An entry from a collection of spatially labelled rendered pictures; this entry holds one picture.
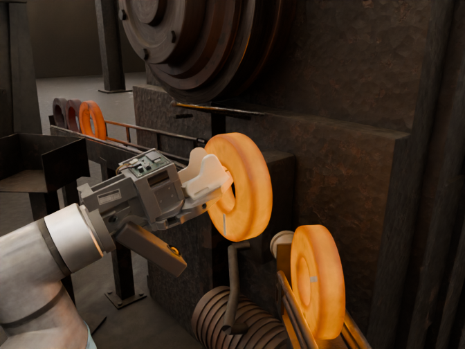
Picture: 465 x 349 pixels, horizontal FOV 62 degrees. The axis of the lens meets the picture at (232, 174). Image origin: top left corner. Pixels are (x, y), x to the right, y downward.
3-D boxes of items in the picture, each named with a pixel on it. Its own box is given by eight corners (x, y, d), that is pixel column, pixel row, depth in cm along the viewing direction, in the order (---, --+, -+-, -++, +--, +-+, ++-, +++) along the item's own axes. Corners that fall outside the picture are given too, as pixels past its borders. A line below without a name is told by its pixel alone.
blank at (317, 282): (317, 333, 61) (295, 334, 60) (306, 233, 65) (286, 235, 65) (354, 345, 46) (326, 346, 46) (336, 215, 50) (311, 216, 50)
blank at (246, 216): (216, 127, 62) (196, 129, 61) (272, 138, 49) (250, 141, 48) (220, 219, 66) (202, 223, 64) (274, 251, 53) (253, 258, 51)
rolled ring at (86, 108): (75, 107, 158) (83, 106, 160) (86, 151, 159) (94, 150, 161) (89, 95, 143) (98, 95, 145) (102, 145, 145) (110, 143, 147)
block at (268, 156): (269, 238, 96) (272, 145, 88) (293, 251, 90) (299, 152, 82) (236, 253, 90) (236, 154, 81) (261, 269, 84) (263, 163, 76)
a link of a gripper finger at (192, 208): (225, 190, 51) (165, 221, 47) (228, 199, 51) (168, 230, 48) (209, 178, 54) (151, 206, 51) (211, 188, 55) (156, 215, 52)
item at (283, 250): (317, 300, 66) (320, 241, 63) (319, 302, 65) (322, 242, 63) (275, 302, 65) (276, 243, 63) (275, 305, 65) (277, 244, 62)
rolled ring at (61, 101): (61, 97, 170) (69, 96, 172) (49, 97, 184) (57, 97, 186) (69, 139, 175) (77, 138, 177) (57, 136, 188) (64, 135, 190)
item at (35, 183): (50, 306, 157) (17, 132, 133) (108, 317, 151) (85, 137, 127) (12, 343, 139) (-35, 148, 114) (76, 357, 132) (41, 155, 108)
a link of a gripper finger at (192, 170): (231, 137, 54) (172, 164, 51) (240, 174, 57) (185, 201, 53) (221, 132, 56) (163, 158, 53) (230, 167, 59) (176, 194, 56)
